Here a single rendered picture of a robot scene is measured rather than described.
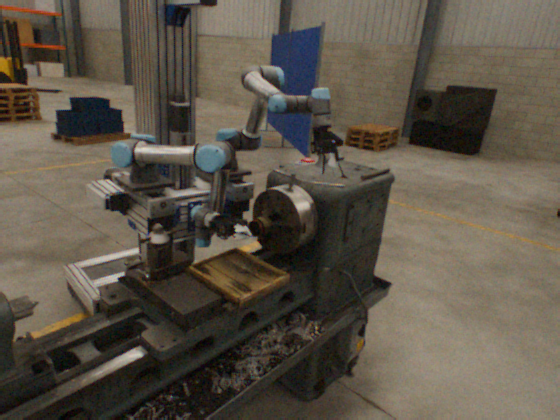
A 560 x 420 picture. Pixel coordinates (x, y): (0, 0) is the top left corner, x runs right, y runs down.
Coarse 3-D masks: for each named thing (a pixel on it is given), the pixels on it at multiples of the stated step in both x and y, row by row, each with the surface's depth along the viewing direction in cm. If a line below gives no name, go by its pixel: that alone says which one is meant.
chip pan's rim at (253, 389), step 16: (384, 288) 242; (352, 304) 224; (368, 304) 222; (352, 320) 212; (320, 336) 187; (304, 352) 182; (288, 368) 176; (256, 384) 160; (240, 400) 155; (208, 416) 142; (224, 416) 150
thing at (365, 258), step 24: (336, 264) 198; (360, 264) 220; (336, 288) 209; (360, 288) 231; (312, 312) 204; (336, 312) 214; (336, 336) 232; (312, 360) 219; (336, 360) 240; (288, 384) 232; (312, 384) 225
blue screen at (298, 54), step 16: (288, 32) 816; (304, 32) 704; (320, 32) 614; (272, 48) 979; (288, 48) 819; (304, 48) 703; (320, 48) 617; (272, 64) 979; (288, 64) 815; (304, 64) 703; (320, 64) 626; (288, 80) 817; (304, 80) 702; (288, 128) 816; (304, 128) 701; (304, 144) 700
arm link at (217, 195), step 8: (232, 152) 183; (232, 160) 188; (224, 168) 188; (216, 176) 190; (224, 176) 191; (216, 184) 192; (224, 184) 193; (216, 192) 193; (224, 192) 195; (216, 200) 195; (208, 208) 198; (216, 208) 196
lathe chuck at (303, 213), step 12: (276, 192) 183; (288, 192) 181; (300, 192) 184; (276, 204) 184; (288, 204) 179; (300, 204) 179; (276, 216) 194; (288, 216) 181; (300, 216) 176; (312, 216) 182; (312, 228) 183; (276, 240) 189; (288, 240) 184; (300, 240) 180; (276, 252) 191; (288, 252) 186
